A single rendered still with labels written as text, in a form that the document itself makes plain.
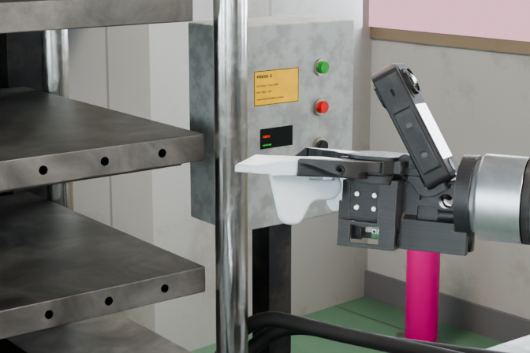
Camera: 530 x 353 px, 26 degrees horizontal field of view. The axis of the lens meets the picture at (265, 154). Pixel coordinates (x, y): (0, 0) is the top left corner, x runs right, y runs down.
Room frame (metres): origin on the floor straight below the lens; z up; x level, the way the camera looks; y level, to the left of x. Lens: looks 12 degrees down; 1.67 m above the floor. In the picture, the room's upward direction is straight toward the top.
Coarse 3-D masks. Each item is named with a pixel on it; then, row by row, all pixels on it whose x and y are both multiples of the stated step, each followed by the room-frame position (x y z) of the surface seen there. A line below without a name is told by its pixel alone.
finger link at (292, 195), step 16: (256, 160) 0.97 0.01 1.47; (272, 160) 0.97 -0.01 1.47; (288, 160) 0.96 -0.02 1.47; (272, 176) 0.96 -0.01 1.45; (288, 176) 0.97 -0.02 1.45; (304, 176) 0.97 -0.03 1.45; (288, 192) 0.97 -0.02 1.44; (304, 192) 0.97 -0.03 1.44; (320, 192) 0.97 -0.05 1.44; (336, 192) 0.98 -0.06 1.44; (288, 208) 0.97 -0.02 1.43; (304, 208) 0.97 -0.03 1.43; (288, 224) 0.97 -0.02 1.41
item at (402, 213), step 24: (384, 168) 0.97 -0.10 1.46; (408, 168) 0.98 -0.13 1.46; (360, 192) 0.98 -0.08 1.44; (384, 192) 0.96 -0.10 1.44; (408, 192) 0.98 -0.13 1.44; (432, 192) 0.97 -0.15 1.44; (456, 192) 0.94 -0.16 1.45; (360, 216) 0.98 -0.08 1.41; (384, 216) 0.96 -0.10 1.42; (408, 216) 0.97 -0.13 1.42; (432, 216) 0.97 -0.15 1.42; (456, 216) 0.94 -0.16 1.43; (384, 240) 0.96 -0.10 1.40; (408, 240) 0.97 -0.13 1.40; (432, 240) 0.96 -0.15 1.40; (456, 240) 0.95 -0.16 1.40
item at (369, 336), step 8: (368, 336) 2.02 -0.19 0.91; (376, 336) 2.02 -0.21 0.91; (384, 336) 2.03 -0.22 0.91; (368, 344) 2.02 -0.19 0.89; (376, 344) 2.02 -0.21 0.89; (384, 344) 2.02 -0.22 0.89; (392, 344) 2.02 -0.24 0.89; (400, 344) 2.02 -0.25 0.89; (408, 344) 2.02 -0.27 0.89; (416, 344) 2.03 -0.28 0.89; (424, 344) 2.04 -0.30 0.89; (392, 352) 2.02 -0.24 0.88; (400, 352) 2.02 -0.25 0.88; (408, 352) 2.02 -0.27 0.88; (416, 352) 2.02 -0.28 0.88; (424, 352) 2.02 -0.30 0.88; (432, 352) 2.02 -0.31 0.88; (440, 352) 2.03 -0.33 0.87; (448, 352) 2.03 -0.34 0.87; (456, 352) 2.03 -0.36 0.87; (464, 352) 2.04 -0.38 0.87
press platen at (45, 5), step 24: (0, 0) 1.88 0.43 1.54; (24, 0) 1.88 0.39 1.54; (48, 0) 1.89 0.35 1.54; (72, 0) 1.92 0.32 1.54; (96, 0) 1.94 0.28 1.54; (120, 0) 1.97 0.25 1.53; (144, 0) 2.00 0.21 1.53; (168, 0) 2.03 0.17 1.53; (192, 0) 2.06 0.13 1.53; (0, 24) 1.84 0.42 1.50; (24, 24) 1.86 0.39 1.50; (48, 24) 1.89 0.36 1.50; (72, 24) 1.91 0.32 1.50; (96, 24) 1.94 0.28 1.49; (120, 24) 1.97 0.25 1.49
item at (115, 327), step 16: (96, 320) 2.45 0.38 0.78; (112, 320) 2.45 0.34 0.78; (128, 320) 2.45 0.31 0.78; (16, 336) 2.34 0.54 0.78; (32, 336) 2.34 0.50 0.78; (48, 336) 2.34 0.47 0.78; (64, 336) 2.34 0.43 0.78; (80, 336) 2.34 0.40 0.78; (96, 336) 2.34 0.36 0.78; (112, 336) 2.34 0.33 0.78; (128, 336) 2.34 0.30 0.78; (144, 336) 2.34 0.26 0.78; (160, 336) 2.34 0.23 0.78; (32, 352) 2.25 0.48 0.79; (48, 352) 2.25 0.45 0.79; (64, 352) 2.25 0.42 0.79; (80, 352) 2.25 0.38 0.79; (96, 352) 2.25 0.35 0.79; (112, 352) 2.25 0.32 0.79; (128, 352) 2.25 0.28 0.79; (144, 352) 2.25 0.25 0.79; (160, 352) 2.25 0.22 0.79; (176, 352) 2.25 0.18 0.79
